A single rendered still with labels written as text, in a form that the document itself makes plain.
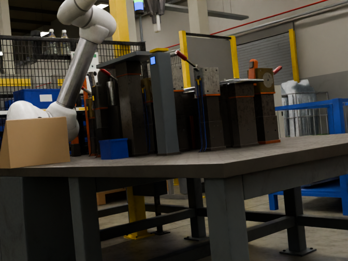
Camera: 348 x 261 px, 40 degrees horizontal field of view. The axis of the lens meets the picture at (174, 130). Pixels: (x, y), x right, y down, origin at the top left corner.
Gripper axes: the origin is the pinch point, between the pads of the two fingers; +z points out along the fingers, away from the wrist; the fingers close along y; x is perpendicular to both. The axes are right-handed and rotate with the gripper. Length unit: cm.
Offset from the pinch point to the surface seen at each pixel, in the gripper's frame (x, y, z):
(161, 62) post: -3.5, -2.1, 17.6
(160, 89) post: -3.0, -3.5, 29.1
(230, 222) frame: -69, -33, 74
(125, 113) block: 26.0, -3.6, 36.4
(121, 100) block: 28.2, -3.7, 30.2
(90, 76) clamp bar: 94, 16, 9
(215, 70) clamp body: -13.4, 19.3, 22.4
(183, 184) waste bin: 318, 256, 114
